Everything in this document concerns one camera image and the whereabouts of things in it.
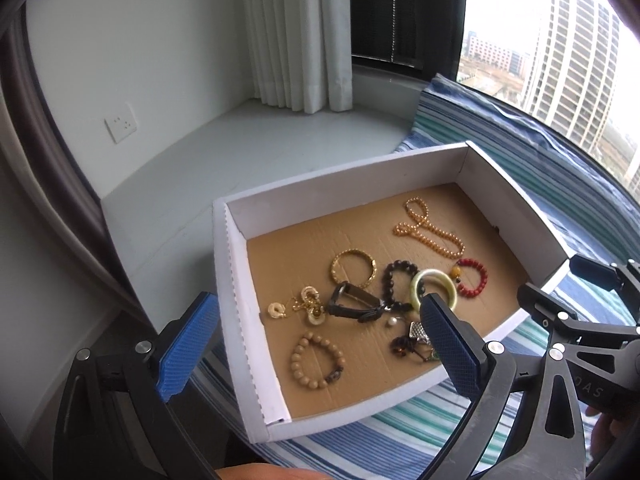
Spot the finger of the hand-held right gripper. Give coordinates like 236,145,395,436
569,254,640,321
516,282,583,333

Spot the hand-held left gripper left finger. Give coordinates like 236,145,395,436
52,291,222,480

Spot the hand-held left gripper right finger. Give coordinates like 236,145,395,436
419,292,588,480

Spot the red bead bracelet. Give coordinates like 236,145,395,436
450,257,488,299

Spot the pale jade bangle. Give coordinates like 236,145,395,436
409,268,458,313

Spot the dark bead bracelet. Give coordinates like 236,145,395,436
382,259,426,313

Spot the black wrist watch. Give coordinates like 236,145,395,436
327,282,388,325

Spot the gold ring pendant necklace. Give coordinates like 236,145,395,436
267,285,328,328

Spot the gold bangle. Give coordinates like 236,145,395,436
329,250,377,291

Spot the wooden bead bracelet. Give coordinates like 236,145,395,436
291,332,347,390

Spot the amber bead necklace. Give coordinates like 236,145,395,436
393,197,466,261

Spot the white cardboard box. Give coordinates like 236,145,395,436
212,141,571,445

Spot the person's right hand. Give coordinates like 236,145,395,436
582,402,633,476

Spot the blue green striped blanket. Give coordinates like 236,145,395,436
192,72,640,480

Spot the person's bare leg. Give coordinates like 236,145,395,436
212,464,326,480

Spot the wide tall apartment tower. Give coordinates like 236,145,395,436
520,0,628,148

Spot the low brown building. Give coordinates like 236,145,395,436
465,36,532,77

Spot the dark window blind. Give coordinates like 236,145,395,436
347,0,468,83

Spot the white curtain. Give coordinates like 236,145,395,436
242,0,357,115

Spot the dark brown wall trim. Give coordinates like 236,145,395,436
0,0,163,333

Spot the white wall socket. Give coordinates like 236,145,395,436
104,102,139,145

